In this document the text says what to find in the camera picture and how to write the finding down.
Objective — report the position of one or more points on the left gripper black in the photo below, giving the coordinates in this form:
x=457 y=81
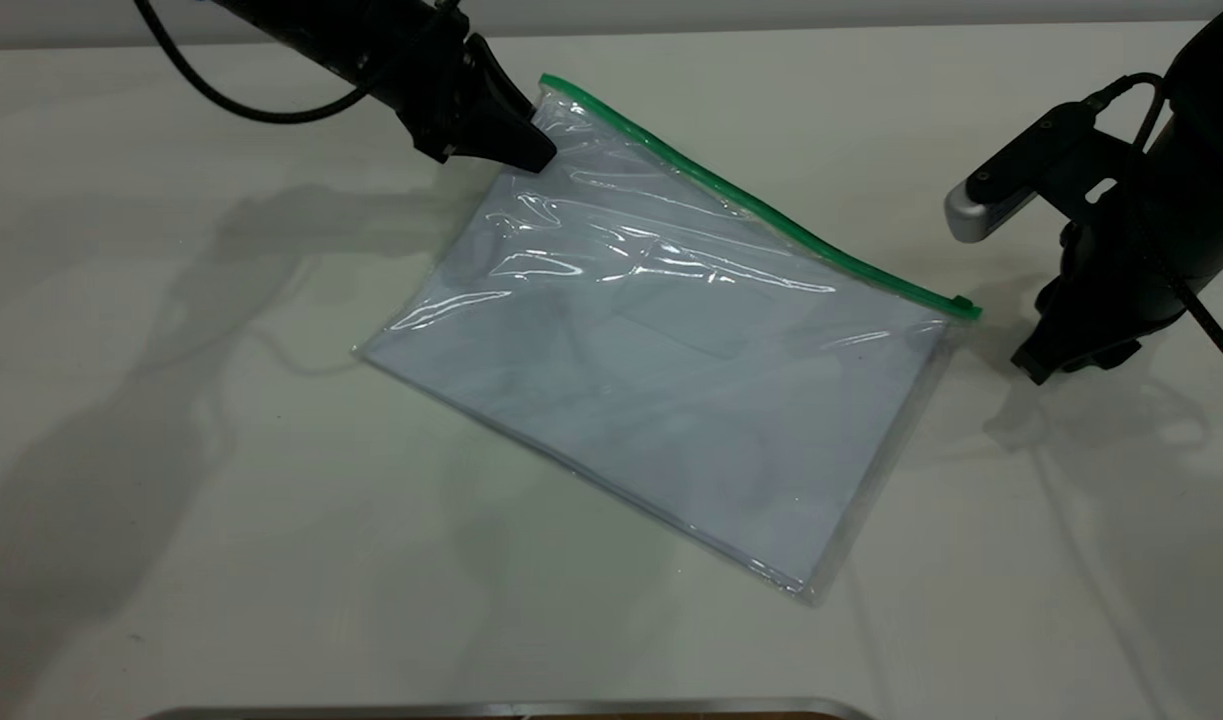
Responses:
x=431 y=80

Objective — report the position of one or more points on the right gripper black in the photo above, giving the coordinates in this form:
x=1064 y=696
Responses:
x=1131 y=280

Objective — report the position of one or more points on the green zipper slider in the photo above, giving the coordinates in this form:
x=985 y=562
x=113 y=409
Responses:
x=961 y=303

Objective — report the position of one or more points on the clear plastic green-zip bag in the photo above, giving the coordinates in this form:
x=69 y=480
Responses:
x=671 y=360

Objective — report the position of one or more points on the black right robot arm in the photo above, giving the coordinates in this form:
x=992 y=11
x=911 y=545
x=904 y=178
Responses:
x=1211 y=90

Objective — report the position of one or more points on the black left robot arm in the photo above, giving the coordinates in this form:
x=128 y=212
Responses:
x=321 y=35

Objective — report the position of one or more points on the grey metal edge strip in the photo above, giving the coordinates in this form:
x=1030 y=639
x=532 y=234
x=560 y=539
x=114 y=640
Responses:
x=511 y=710

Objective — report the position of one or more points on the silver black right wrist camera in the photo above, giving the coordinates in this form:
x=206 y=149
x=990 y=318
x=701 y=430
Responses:
x=1021 y=180

